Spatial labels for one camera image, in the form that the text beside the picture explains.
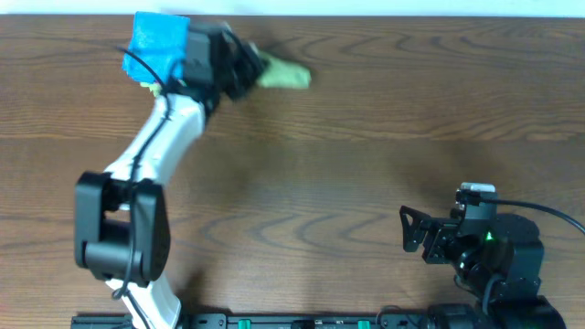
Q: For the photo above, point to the folded blue cloth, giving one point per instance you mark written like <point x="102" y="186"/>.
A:
<point x="160" y="41"/>

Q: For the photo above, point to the green microfiber cloth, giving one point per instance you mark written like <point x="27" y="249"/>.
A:
<point x="283" y="74"/>

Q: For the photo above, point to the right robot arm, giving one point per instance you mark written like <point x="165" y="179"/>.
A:
<point x="496" y="257"/>

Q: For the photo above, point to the folded light green cloth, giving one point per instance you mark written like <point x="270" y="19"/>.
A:
<point x="155" y="88"/>

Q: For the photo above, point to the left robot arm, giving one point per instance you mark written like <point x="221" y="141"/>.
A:
<point x="122" y="233"/>

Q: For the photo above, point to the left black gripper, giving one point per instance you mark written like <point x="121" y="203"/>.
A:
<point x="243" y="56"/>

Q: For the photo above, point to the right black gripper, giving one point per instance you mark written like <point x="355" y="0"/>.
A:
<point x="441" y="228"/>

